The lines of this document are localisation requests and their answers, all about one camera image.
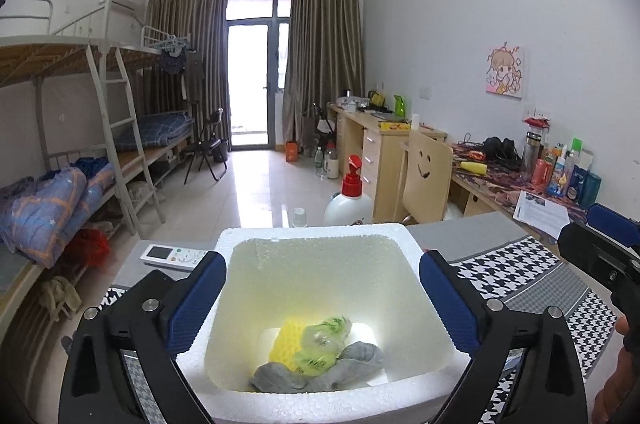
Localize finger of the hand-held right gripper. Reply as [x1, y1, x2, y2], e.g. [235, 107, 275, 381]
[586, 203, 640, 250]
[556, 223, 640, 292]

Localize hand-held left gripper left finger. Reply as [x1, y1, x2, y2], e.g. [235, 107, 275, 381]
[59, 250, 228, 424]

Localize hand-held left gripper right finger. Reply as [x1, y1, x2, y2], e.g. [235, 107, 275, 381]
[419, 249, 588, 424]

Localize yellow foam sponge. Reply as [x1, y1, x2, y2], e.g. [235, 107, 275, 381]
[268, 317, 306, 362]

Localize grey cloth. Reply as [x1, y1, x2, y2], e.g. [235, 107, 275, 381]
[248, 341, 386, 394]

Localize white foam box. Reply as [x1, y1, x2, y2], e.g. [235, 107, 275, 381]
[177, 224, 473, 424]

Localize green plastic bag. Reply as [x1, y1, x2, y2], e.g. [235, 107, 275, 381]
[292, 313, 353, 375]

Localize person's right hand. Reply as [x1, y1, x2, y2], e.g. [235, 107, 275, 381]
[592, 317, 640, 424]

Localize white remote control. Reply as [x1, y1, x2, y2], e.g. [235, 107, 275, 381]
[140, 243, 211, 272]

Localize row of toiletry bottles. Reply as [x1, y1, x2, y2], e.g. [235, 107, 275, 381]
[531, 137, 603, 207]

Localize printed paper sheet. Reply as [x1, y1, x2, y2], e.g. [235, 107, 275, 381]
[512, 190, 571, 240]

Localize houndstooth table cloth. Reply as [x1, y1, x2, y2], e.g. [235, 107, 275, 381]
[100, 234, 618, 424]

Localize light wooden desk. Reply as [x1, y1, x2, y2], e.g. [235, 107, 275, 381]
[445, 139, 601, 245]

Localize steel thermos flask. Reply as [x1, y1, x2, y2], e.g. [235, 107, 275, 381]
[521, 131, 543, 180]

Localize patterned desk cloth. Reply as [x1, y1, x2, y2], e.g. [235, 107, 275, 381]
[447, 139, 601, 225]

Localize wooden chair smiley cutout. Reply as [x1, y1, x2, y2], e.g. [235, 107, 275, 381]
[397, 131, 455, 225]

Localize red bag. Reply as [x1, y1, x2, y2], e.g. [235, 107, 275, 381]
[65, 228, 111, 267]

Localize black headphones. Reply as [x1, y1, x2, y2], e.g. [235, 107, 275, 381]
[482, 137, 523, 165]

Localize beige cloth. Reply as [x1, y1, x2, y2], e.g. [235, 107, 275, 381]
[37, 275, 83, 322]

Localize white bottle red pump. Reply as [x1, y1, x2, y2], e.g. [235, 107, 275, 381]
[323, 155, 375, 226]

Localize black folding chair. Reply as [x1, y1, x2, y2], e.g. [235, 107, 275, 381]
[179, 108, 228, 185]

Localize wooden desk with drawers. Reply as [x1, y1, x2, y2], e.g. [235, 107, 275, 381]
[326, 102, 448, 225]

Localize blue star print quilt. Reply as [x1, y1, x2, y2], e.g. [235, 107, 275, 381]
[0, 164, 118, 269]

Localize blue checked folded mattress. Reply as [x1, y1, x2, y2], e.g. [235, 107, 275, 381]
[114, 111, 195, 150]

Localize large plastic jar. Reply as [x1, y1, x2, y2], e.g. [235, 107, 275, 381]
[324, 141, 341, 179]

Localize dark hanging clothes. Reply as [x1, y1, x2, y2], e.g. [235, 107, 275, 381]
[160, 49, 206, 105]

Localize white metal bunk bed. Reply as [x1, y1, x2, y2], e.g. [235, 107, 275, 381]
[117, 24, 201, 185]
[0, 0, 166, 355]

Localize glass balcony door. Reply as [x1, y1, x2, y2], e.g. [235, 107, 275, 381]
[225, 0, 293, 151]

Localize blue clothes hangers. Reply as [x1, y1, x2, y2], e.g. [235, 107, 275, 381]
[152, 35, 193, 52]

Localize brown curtain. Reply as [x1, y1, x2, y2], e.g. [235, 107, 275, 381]
[145, 0, 231, 150]
[281, 0, 366, 145]

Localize cartoon wall poster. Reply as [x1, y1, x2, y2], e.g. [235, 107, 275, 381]
[484, 44, 526, 99]

